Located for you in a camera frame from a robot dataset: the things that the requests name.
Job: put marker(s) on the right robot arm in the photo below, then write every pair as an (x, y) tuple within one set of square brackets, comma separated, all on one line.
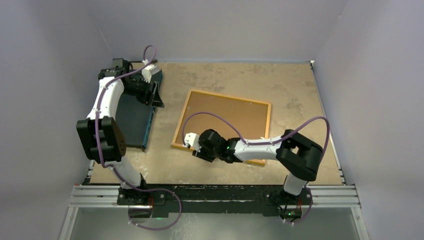
[(298, 154)]

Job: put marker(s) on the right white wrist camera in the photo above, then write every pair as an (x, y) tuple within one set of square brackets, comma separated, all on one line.
[(191, 141)]

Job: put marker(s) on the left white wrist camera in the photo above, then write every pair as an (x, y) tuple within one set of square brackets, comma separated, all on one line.
[(148, 71)]

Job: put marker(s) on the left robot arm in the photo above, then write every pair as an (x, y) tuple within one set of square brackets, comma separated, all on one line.
[(100, 136)]

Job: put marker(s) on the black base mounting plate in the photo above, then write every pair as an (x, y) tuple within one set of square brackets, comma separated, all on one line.
[(267, 200)]

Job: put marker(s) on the dark blue flat box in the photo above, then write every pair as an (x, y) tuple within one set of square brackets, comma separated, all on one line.
[(134, 118)]

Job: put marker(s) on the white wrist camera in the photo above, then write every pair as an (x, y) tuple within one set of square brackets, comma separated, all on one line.
[(148, 71), (191, 141)]

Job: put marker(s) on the yellow picture frame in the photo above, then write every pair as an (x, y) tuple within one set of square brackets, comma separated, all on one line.
[(179, 126)]

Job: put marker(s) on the aluminium rail frame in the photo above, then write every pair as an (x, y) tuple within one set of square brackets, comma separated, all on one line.
[(105, 196)]

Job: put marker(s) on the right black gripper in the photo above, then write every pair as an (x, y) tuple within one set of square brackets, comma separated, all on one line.
[(202, 154)]

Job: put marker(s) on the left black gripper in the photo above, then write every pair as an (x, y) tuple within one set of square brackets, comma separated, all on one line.
[(147, 97)]

